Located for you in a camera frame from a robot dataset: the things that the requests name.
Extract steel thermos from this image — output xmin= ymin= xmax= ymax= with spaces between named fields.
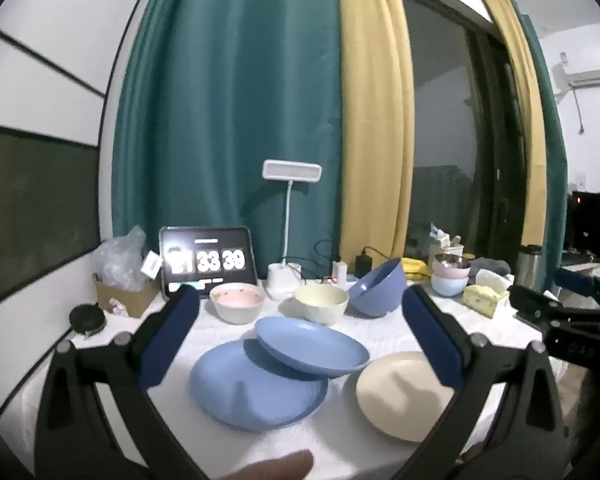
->
xmin=515 ymin=244 xmax=543 ymax=291

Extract white bowl with pink inside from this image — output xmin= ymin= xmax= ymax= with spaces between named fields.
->
xmin=210 ymin=282 xmax=267 ymax=325

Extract black monitor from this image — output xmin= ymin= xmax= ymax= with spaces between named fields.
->
xmin=562 ymin=191 xmax=600 ymax=263

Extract narrow yellow curtain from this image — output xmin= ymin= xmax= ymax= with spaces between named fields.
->
xmin=477 ymin=0 xmax=548 ymax=261

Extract wide teal curtain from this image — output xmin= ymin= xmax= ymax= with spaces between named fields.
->
xmin=111 ymin=0 xmax=343 ymax=281

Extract white carton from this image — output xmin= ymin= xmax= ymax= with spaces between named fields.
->
xmin=427 ymin=222 xmax=466 ymax=261

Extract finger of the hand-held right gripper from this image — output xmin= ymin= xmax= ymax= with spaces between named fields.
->
xmin=509 ymin=284 xmax=583 ymax=327
xmin=552 ymin=266 xmax=600 ymax=311

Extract person's left hand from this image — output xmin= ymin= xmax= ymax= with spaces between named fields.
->
xmin=219 ymin=449 xmax=315 ymax=480

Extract grey folded cloth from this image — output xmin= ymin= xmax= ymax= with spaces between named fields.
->
xmin=467 ymin=257 xmax=513 ymax=278

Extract small white box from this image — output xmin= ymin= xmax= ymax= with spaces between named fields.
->
xmin=142 ymin=252 xmax=162 ymax=281

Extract dark sliding glass door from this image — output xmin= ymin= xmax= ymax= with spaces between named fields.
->
xmin=395 ymin=0 xmax=523 ymax=261

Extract yellow tissue box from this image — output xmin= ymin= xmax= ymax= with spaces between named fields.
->
xmin=462 ymin=269 xmax=511 ymax=318

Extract clear plastic bag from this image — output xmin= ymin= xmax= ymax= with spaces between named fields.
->
xmin=91 ymin=225 xmax=148 ymax=291

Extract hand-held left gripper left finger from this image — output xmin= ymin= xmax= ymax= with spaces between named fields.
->
xmin=34 ymin=285 xmax=208 ymax=480

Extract black round puck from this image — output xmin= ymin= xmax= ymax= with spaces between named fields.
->
xmin=69 ymin=304 xmax=106 ymax=337

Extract white air conditioner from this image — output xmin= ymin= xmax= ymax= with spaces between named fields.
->
xmin=555 ymin=67 xmax=600 ymax=94

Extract small pink bowl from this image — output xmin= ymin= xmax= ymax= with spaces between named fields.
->
xmin=432 ymin=255 xmax=472 ymax=281

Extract white desk lamp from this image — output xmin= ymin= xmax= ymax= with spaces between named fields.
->
xmin=262 ymin=160 xmax=323 ymax=302

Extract narrow teal curtain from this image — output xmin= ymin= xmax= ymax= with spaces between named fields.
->
xmin=512 ymin=0 xmax=568 ymax=296

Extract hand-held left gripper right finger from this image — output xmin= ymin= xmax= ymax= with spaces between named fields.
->
xmin=390 ymin=285 xmax=571 ymax=480

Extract wide yellow curtain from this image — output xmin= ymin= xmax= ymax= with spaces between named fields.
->
xmin=335 ymin=0 xmax=416 ymax=281

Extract yellow bananas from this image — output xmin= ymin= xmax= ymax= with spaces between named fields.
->
xmin=402 ymin=256 xmax=436 ymax=281

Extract small blue plate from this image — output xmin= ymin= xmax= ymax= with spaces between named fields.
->
xmin=254 ymin=316 xmax=371 ymax=377

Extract large blue bowl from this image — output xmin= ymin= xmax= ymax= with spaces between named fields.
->
xmin=347 ymin=257 xmax=407 ymax=317

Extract large blue plate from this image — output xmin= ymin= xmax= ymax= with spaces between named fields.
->
xmin=189 ymin=339 xmax=329 ymax=431

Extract cream plate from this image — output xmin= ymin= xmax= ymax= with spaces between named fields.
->
xmin=355 ymin=351 xmax=458 ymax=443

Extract cream bowl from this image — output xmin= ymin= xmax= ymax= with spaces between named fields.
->
xmin=294 ymin=284 xmax=350 ymax=325

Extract tablet showing clock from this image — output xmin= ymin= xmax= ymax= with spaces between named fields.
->
xmin=159 ymin=226 xmax=259 ymax=298

